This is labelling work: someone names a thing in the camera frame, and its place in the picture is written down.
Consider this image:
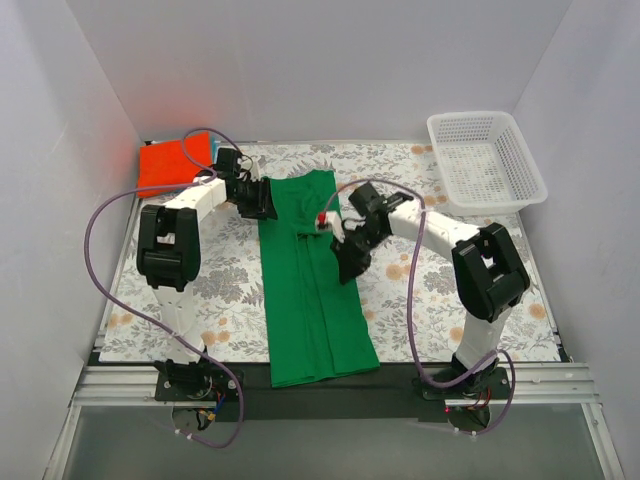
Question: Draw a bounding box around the aluminium rail frame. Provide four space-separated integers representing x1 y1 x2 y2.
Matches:
46 362 624 479

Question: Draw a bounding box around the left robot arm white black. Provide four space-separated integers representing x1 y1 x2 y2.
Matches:
136 147 277 397

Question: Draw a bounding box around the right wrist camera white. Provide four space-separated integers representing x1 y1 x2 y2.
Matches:
315 210 346 243

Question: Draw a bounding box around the floral patterned table mat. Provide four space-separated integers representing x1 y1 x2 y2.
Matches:
100 143 560 362

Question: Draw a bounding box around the folded orange t shirt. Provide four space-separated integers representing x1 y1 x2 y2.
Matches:
137 132 213 198

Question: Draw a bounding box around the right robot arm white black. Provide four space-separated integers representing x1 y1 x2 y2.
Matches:
315 179 530 389

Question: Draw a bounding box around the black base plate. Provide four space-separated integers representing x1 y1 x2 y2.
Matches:
153 361 510 422

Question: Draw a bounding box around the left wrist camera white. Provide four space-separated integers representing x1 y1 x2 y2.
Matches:
241 156 261 181

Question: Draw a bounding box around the white plastic basket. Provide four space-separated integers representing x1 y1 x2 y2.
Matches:
426 111 548 216

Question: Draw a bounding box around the folded blue t shirt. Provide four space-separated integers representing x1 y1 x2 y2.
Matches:
194 133 219 186

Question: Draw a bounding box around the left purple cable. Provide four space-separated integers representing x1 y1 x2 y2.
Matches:
84 129 247 449

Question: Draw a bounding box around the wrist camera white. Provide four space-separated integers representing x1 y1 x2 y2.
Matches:
241 156 261 181
315 210 346 243

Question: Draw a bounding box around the green t shirt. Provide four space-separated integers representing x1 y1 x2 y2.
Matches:
258 170 380 388

